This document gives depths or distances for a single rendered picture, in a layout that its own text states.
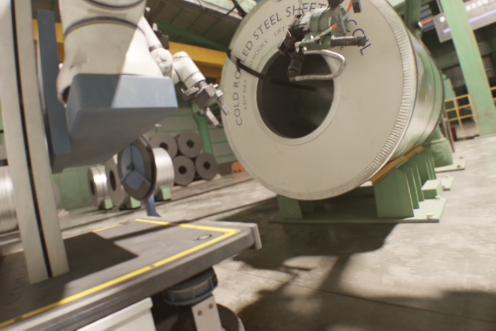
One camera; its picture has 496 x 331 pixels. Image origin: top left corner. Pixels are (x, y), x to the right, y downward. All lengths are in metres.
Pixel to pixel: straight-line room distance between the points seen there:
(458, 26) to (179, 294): 5.87
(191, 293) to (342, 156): 0.97
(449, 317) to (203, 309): 0.56
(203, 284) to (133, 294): 0.16
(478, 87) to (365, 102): 4.64
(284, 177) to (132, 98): 1.16
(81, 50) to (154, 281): 0.38
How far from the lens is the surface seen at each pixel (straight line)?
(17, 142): 0.55
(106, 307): 0.39
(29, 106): 0.57
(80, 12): 0.53
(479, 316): 0.80
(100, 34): 0.49
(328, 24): 1.16
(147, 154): 2.22
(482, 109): 5.76
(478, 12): 15.66
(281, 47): 1.27
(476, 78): 5.79
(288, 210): 1.75
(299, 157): 1.38
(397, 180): 1.41
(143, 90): 0.43
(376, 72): 1.22
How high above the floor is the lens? 0.44
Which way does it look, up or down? 3 degrees up
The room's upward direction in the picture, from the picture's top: 12 degrees counter-clockwise
